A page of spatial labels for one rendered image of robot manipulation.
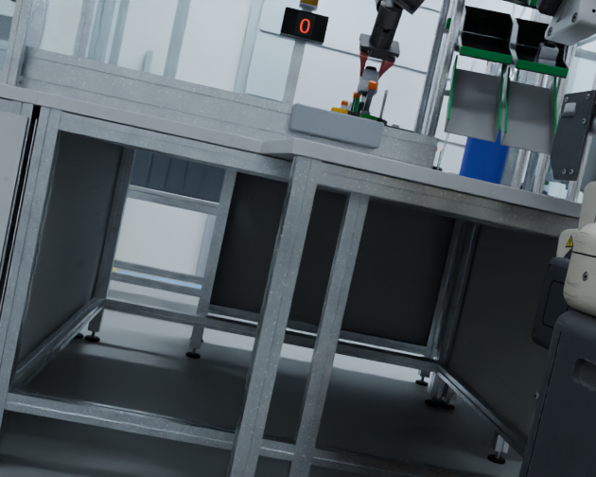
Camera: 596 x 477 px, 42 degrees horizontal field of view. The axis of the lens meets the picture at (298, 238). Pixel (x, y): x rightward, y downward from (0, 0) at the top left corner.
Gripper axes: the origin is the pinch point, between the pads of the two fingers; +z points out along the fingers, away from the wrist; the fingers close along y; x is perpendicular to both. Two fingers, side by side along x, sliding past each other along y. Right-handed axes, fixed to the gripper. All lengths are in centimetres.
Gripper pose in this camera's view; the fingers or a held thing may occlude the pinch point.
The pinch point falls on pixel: (370, 74)
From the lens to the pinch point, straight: 206.3
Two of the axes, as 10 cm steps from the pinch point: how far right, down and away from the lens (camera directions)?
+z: -2.2, 7.2, 6.6
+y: -9.8, -1.9, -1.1
